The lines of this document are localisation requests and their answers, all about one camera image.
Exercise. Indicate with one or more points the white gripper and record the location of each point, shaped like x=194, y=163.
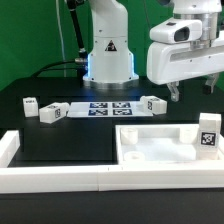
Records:
x=172, y=63

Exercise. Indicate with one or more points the white square table top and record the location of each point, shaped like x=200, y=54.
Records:
x=166, y=143

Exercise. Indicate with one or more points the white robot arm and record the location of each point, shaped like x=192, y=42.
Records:
x=111, y=64

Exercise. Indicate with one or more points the white marker sheet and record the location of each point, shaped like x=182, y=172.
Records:
x=106, y=109

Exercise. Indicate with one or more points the white U-shaped obstacle fence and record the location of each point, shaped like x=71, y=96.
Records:
x=198, y=174

